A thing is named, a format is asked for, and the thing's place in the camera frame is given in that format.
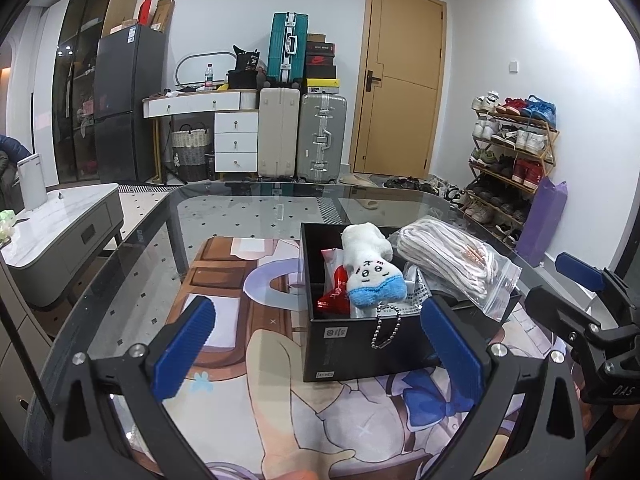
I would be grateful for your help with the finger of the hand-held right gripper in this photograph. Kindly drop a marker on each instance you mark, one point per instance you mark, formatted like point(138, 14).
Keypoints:
point(580, 269)
point(560, 307)

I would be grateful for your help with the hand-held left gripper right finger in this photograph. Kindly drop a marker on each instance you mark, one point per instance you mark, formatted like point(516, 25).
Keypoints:
point(452, 350)

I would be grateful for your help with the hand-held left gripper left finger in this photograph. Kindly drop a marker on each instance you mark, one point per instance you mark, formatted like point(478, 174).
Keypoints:
point(182, 350)

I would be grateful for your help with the clear printed plastic bag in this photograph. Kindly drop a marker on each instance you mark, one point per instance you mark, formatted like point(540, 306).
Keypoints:
point(417, 287)

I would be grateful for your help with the black cardboard box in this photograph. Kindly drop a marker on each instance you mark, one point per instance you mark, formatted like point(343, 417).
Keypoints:
point(350, 350)

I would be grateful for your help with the white plush toy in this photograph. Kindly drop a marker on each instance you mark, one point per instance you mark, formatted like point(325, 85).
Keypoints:
point(370, 270)

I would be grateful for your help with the red white snack packet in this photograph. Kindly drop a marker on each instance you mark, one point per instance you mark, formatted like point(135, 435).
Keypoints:
point(335, 292)

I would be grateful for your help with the purple bag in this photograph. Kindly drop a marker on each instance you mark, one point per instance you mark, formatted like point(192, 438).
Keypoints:
point(542, 220)

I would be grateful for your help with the printed desk mat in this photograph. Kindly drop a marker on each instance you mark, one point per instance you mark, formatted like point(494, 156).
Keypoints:
point(280, 410)

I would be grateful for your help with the wooden shoe rack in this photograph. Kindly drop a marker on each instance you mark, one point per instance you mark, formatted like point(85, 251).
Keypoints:
point(550, 150)

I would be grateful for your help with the rows of assorted shoes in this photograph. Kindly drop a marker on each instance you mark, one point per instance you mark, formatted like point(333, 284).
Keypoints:
point(510, 135)

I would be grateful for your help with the grey marble top cabinet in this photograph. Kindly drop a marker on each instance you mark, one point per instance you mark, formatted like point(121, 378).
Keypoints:
point(65, 240)

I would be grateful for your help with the grey drawer cabinet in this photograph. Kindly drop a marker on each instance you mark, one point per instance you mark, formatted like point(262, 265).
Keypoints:
point(20, 350)

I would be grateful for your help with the pile of dark shoes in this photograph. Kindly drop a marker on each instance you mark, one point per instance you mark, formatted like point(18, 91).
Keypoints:
point(430, 187)

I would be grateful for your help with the beige slipper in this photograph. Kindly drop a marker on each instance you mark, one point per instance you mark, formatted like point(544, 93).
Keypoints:
point(357, 178)
point(371, 203)

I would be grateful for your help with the woven laundry basket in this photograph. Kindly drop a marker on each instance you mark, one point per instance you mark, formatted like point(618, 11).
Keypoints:
point(192, 155)

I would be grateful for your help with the green white tissue pack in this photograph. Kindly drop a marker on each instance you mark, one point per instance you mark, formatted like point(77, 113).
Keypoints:
point(7, 225)

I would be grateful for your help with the white tall bin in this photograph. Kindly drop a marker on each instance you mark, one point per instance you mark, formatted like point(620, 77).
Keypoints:
point(32, 182)

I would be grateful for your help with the white dressing table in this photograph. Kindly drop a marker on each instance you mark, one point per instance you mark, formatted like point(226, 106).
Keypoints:
point(235, 130)

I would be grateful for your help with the cream suitcase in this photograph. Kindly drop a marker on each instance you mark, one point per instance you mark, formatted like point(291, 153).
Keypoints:
point(279, 135)

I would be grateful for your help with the dark grey fridge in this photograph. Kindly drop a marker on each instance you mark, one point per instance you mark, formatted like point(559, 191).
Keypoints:
point(125, 110)

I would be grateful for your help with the silver suitcase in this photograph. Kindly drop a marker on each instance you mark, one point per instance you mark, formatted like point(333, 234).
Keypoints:
point(322, 137)

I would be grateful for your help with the wooden door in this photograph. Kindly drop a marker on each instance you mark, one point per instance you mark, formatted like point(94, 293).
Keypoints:
point(400, 85)

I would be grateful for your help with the blue down jacket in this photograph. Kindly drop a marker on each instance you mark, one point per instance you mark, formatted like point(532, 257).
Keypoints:
point(12, 152)

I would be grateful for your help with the plastic water bottle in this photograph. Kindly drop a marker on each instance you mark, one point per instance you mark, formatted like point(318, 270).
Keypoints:
point(209, 77)

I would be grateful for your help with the black storage bag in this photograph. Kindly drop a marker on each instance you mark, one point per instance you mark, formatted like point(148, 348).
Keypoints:
point(242, 80)

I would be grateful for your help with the glass display cabinet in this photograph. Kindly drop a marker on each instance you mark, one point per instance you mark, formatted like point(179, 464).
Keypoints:
point(75, 85)

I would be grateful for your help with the black paper bag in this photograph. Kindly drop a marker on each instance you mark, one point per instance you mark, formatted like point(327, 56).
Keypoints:
point(247, 60)

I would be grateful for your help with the plain black shoe box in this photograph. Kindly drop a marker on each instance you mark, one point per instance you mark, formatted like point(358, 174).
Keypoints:
point(321, 72)

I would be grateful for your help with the teal suitcase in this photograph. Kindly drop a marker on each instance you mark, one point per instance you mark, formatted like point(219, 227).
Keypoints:
point(287, 47)

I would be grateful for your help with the black shoe box red label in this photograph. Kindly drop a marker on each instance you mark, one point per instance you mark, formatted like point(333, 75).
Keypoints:
point(320, 48)

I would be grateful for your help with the brown cardboard box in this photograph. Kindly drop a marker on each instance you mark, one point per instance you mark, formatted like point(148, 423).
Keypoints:
point(162, 15)

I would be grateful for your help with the brown shoe box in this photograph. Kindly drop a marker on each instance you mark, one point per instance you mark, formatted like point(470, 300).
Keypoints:
point(320, 38)

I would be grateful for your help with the oval chrome frame mirror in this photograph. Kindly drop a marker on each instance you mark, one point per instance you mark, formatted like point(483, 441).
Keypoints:
point(182, 62)

